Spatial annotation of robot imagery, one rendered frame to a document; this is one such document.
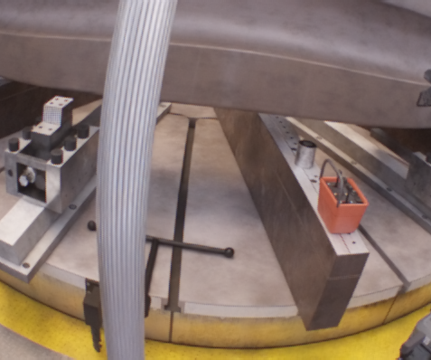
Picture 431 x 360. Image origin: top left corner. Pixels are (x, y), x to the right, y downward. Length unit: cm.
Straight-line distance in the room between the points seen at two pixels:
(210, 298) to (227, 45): 99
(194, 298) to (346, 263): 60
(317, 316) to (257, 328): 36
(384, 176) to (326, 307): 142
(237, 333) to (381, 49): 149
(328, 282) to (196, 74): 97
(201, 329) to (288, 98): 101
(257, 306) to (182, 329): 34
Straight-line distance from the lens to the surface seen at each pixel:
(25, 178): 222
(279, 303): 211
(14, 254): 202
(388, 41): 260
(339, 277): 184
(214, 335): 221
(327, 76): 229
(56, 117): 225
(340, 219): 184
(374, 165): 323
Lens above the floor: 163
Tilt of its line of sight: 26 degrees down
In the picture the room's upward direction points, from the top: 10 degrees clockwise
